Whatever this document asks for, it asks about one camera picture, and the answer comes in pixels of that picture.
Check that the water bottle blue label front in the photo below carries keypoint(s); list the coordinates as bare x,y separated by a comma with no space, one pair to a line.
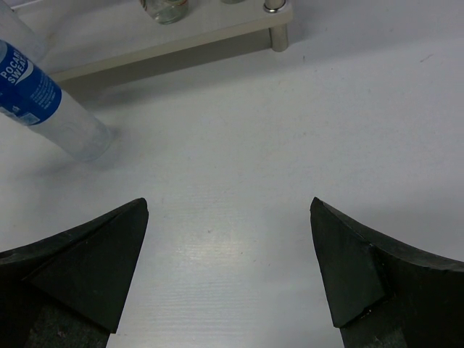
31,98

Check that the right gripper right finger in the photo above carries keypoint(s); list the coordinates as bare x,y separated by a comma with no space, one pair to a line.
382,292

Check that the water bottle blue label rear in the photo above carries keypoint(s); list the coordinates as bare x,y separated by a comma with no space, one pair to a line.
21,36

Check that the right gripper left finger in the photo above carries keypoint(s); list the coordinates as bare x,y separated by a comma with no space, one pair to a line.
69,290

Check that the water bottle blue label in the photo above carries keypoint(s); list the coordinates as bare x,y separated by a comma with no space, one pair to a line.
31,98
21,36

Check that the white two-tier shelf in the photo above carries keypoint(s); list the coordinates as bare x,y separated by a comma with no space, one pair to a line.
89,40

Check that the clear glass bottle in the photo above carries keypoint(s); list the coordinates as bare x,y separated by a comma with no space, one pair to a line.
166,12

